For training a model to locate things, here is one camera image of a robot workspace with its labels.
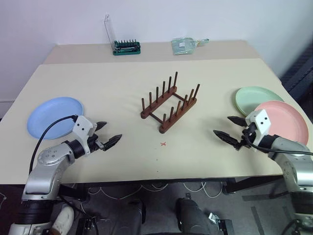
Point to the white rounded shoe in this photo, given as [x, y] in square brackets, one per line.
[64, 216]

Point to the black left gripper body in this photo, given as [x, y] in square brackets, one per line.
[94, 144]

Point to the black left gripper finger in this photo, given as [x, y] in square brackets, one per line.
[102, 125]
[113, 142]

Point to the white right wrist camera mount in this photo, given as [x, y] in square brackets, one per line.
[261, 122]

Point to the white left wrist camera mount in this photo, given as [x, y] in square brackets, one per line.
[82, 126]

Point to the metal bracket with bolts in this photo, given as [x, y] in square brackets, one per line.
[221, 224]

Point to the pink red plate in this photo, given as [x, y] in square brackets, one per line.
[286, 122]

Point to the black table frame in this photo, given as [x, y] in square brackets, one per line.
[244, 184]

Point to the brown wooden dish rack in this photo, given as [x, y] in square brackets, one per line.
[144, 114]

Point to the green plate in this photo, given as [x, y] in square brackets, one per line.
[254, 96]

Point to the blue plate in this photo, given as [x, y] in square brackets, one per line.
[53, 115]

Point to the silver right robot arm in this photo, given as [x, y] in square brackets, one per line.
[293, 166]

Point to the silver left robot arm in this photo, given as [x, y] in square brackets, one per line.
[44, 171]

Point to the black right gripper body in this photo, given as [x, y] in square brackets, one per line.
[241, 144]

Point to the large dark rounded shape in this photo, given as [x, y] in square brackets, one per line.
[193, 218]

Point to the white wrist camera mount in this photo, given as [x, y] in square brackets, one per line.
[261, 122]
[82, 126]

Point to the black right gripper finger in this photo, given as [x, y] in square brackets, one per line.
[226, 136]
[237, 120]

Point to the green screwdriver bit set case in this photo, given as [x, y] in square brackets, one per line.
[127, 50]

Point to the black padded object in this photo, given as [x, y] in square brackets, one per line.
[300, 73]

